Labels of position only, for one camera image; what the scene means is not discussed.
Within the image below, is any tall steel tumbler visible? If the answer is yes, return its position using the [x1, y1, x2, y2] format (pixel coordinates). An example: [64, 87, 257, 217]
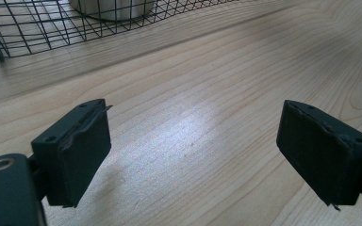
[68, 0, 156, 23]

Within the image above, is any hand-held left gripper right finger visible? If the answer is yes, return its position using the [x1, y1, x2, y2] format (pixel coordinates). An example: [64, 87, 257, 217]
[275, 99, 362, 212]

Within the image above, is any black wire mesh basket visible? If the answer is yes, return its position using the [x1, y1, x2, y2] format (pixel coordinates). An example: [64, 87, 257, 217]
[0, 0, 243, 67]

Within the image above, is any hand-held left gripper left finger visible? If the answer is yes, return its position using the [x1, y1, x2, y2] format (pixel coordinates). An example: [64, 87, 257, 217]
[30, 98, 113, 209]

